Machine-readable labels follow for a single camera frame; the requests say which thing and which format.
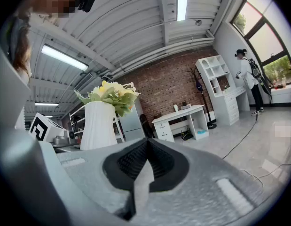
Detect black coat rack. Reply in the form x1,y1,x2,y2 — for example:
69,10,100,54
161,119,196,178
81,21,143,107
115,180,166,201
186,67,217,129

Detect silver refrigerator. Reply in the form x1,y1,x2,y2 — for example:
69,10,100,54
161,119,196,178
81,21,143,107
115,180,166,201
118,97,146,141

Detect person's grey jacket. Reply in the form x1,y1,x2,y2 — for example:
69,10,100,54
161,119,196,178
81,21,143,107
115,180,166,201
0,15,33,130

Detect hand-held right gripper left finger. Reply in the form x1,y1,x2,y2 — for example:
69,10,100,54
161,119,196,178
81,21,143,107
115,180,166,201
40,137,149,221

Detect white bookshelf cabinet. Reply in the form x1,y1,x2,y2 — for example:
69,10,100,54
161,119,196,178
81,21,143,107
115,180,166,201
195,55,251,126

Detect black framed window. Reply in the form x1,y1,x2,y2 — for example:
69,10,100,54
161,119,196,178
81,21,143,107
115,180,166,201
231,0,291,86

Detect black floor cable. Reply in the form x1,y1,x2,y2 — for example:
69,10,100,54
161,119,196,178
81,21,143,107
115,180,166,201
222,116,259,160

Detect yellow flowers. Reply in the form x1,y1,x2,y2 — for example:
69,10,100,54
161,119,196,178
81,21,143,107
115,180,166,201
74,80,141,151

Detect white floor cable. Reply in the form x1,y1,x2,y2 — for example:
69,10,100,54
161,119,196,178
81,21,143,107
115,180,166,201
240,161,291,188

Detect black head-mounted camera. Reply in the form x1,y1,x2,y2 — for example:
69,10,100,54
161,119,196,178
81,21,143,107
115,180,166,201
77,0,98,13

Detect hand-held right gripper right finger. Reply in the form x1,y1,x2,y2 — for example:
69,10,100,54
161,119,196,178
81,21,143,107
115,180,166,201
134,138,276,226

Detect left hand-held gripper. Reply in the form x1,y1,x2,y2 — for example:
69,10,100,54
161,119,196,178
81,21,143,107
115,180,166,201
29,113,77,148

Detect white desk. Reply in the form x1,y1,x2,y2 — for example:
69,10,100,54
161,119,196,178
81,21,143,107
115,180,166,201
151,105,209,143

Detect black router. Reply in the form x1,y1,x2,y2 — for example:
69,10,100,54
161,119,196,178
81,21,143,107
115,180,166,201
180,130,193,141

